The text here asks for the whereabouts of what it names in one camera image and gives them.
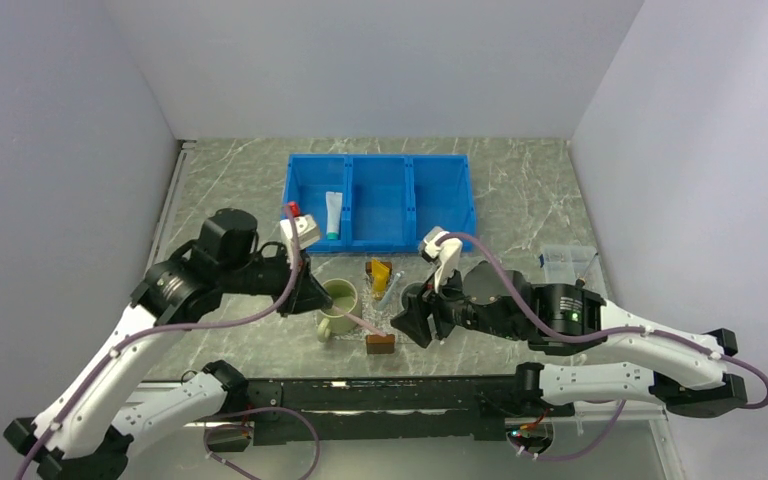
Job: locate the cream ceramic mug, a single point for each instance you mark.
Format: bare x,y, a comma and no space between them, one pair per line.
334,320

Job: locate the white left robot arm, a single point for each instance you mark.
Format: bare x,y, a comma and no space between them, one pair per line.
88,432

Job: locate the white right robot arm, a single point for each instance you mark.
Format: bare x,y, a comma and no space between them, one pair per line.
627,357

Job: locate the clear plastic parts box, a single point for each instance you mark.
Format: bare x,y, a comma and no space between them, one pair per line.
564,263

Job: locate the blue middle storage bin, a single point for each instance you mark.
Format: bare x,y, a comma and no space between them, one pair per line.
381,217

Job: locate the yellow toothpaste tube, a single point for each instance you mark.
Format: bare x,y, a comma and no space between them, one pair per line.
379,273

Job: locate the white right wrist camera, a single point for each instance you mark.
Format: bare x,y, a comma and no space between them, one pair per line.
437,248

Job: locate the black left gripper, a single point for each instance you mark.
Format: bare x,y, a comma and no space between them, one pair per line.
309,295

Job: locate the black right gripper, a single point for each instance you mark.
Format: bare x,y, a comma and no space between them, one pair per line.
414,320

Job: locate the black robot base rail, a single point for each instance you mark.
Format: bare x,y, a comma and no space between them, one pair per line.
281,410

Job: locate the aluminium side rail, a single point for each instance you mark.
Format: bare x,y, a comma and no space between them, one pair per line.
162,232

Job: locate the blue right storage bin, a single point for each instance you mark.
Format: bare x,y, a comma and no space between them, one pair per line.
443,194

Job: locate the yellow black screwdriver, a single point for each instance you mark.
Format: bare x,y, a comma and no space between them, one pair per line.
582,278

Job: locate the pink toothbrush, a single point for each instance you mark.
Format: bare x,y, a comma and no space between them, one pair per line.
359,321

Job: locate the blue left storage bin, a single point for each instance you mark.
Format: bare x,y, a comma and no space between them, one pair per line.
308,177

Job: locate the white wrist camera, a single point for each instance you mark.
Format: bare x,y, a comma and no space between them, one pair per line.
437,248
298,227

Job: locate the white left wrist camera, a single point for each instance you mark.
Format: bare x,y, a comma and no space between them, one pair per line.
298,227

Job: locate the white teal-capped toothpaste tube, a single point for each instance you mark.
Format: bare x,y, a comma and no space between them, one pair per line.
334,208

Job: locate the blue storage bin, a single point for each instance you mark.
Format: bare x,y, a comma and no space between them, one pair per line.
443,194
308,177
381,217

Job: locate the light blue toothbrush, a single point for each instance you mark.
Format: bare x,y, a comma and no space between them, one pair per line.
389,292

